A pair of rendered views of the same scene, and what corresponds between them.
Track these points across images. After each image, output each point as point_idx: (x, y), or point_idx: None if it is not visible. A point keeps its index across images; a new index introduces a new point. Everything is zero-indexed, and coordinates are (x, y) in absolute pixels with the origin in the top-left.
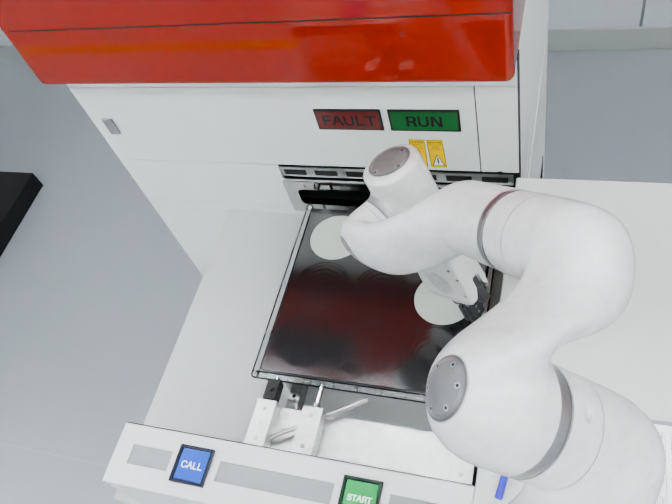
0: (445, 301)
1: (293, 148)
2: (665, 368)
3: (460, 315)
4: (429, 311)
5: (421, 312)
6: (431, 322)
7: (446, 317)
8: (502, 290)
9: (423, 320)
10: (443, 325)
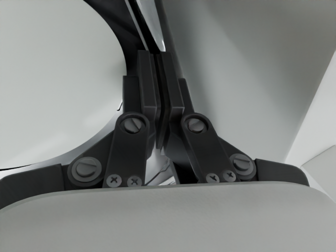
0: (30, 100)
1: None
2: None
3: (110, 99)
4: (20, 147)
5: (3, 163)
6: (56, 155)
7: (80, 126)
8: (318, 93)
9: (32, 166)
10: (89, 139)
